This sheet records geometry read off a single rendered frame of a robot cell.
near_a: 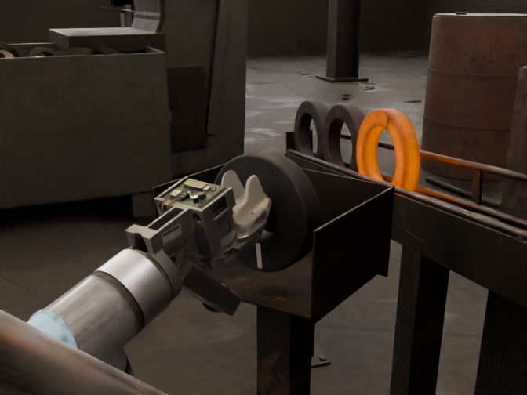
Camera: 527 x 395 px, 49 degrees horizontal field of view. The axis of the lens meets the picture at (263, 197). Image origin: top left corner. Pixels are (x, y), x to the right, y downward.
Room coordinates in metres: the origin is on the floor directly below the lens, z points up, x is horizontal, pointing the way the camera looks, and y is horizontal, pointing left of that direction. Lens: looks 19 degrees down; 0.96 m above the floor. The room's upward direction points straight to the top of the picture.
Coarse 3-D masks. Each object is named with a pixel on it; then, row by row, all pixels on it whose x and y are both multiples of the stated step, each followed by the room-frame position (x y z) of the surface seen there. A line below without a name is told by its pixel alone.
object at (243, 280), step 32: (160, 192) 0.76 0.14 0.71; (320, 192) 0.83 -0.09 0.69; (352, 192) 0.79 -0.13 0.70; (384, 192) 0.73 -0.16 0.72; (320, 224) 0.83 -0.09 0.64; (352, 224) 0.67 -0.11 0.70; (384, 224) 0.74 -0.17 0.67; (320, 256) 0.61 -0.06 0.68; (352, 256) 0.67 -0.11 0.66; (384, 256) 0.75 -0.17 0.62; (256, 288) 0.69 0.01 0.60; (288, 288) 0.68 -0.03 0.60; (320, 288) 0.61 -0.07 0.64; (352, 288) 0.67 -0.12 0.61; (256, 320) 0.74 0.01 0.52; (288, 320) 0.70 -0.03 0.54; (288, 352) 0.70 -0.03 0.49; (288, 384) 0.70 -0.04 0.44
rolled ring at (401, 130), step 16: (384, 112) 1.05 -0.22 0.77; (400, 112) 1.05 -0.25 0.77; (368, 128) 1.10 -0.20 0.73; (384, 128) 1.05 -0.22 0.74; (400, 128) 1.00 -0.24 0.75; (368, 144) 1.12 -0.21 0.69; (400, 144) 0.99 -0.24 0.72; (416, 144) 0.99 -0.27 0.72; (368, 160) 1.12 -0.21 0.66; (400, 160) 0.99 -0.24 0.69; (416, 160) 0.98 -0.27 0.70; (400, 176) 0.98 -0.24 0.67; (416, 176) 0.98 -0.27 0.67
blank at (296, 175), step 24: (240, 168) 0.71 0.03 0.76; (264, 168) 0.68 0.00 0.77; (288, 168) 0.67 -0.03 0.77; (264, 192) 0.68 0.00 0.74; (288, 192) 0.66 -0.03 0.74; (312, 192) 0.67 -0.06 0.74; (288, 216) 0.66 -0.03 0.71; (312, 216) 0.65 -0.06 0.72; (264, 240) 0.68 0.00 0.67; (288, 240) 0.66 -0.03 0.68; (312, 240) 0.66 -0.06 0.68; (264, 264) 0.68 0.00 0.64; (288, 264) 0.66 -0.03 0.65
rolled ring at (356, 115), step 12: (336, 108) 1.25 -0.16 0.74; (348, 108) 1.21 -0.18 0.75; (336, 120) 1.26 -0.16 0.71; (348, 120) 1.20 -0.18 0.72; (360, 120) 1.18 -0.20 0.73; (324, 132) 1.31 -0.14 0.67; (336, 132) 1.30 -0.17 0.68; (324, 144) 1.31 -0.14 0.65; (336, 144) 1.30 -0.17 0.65; (324, 156) 1.31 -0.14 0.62; (336, 156) 1.29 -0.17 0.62
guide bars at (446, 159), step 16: (384, 144) 1.17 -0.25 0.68; (448, 160) 0.97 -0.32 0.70; (464, 160) 0.93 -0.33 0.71; (384, 176) 1.13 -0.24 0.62; (480, 176) 0.89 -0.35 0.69; (512, 176) 0.82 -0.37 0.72; (432, 192) 0.97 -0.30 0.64; (480, 192) 0.89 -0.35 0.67; (464, 208) 0.89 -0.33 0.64; (480, 208) 0.84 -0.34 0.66
